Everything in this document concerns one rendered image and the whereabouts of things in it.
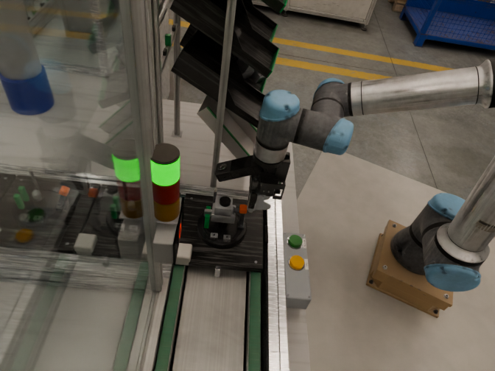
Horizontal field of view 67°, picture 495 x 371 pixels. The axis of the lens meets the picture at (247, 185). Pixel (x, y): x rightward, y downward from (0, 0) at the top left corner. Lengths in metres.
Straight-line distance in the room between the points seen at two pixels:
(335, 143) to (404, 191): 0.83
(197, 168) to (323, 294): 0.62
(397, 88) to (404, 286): 0.59
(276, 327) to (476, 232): 0.50
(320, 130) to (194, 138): 0.83
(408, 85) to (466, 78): 0.11
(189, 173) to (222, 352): 0.66
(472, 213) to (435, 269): 0.17
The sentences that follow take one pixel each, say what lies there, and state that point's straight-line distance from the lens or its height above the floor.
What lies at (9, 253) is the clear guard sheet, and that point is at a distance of 0.28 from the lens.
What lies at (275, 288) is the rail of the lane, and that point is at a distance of 1.03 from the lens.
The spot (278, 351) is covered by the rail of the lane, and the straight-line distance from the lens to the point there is 0.96.
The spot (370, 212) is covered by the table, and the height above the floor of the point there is 0.86.
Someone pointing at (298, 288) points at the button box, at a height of 0.96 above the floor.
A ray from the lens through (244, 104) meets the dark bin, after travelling 1.11.
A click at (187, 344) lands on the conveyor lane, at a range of 0.98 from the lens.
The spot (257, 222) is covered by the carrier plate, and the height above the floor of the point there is 0.97.
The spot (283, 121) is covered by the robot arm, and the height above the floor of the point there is 1.40.
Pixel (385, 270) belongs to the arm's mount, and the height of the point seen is 0.95.
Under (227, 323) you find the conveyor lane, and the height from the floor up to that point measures 0.92.
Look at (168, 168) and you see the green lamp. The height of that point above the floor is 1.40.
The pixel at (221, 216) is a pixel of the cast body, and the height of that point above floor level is 1.05.
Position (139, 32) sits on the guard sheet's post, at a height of 1.62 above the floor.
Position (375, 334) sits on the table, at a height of 0.86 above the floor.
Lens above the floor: 1.84
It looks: 46 degrees down
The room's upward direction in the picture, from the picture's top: 11 degrees clockwise
